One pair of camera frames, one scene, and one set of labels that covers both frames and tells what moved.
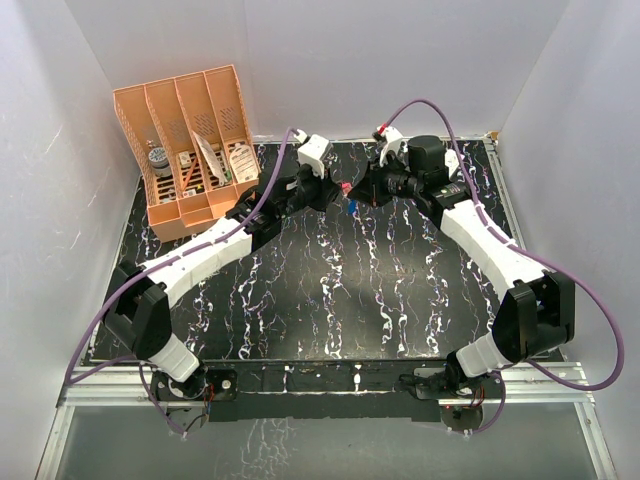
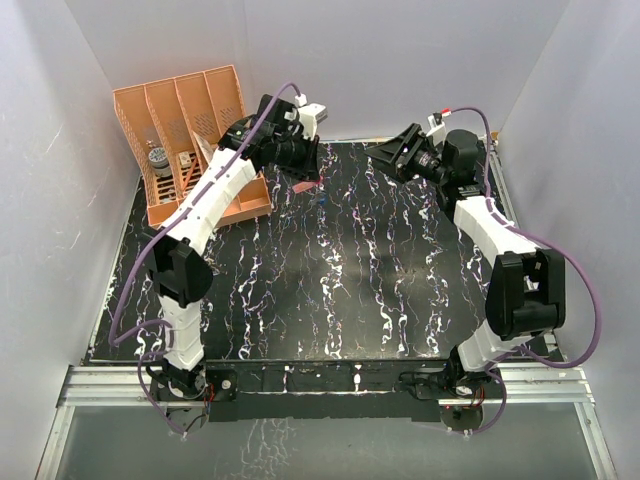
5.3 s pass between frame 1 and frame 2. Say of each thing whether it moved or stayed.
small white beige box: stayed
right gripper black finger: moved
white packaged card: stayed
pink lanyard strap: moved
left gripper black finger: moved
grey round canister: stayed
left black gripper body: moved
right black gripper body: moved
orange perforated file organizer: stayed
